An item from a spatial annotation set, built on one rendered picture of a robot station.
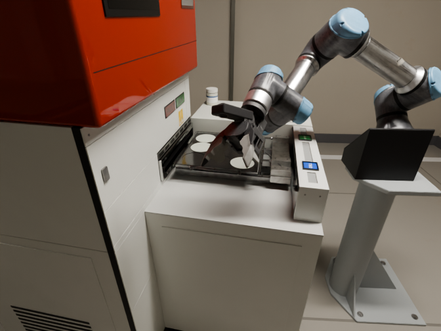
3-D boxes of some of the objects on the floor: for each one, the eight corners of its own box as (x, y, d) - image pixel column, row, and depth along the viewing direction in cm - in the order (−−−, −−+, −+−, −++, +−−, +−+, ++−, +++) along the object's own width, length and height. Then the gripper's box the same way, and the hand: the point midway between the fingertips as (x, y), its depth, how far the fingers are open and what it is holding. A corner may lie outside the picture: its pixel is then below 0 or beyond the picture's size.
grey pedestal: (385, 260, 180) (433, 151, 140) (425, 326, 142) (507, 203, 101) (308, 257, 182) (334, 149, 142) (328, 321, 144) (370, 199, 104)
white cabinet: (166, 336, 138) (144, 213, 97) (209, 216, 220) (207, 121, 179) (294, 364, 127) (329, 238, 86) (289, 226, 209) (305, 128, 168)
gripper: (293, 119, 70) (268, 183, 62) (235, 125, 84) (209, 178, 76) (279, 95, 65) (250, 161, 57) (220, 106, 78) (190, 161, 70)
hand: (220, 165), depth 64 cm, fingers open, 14 cm apart
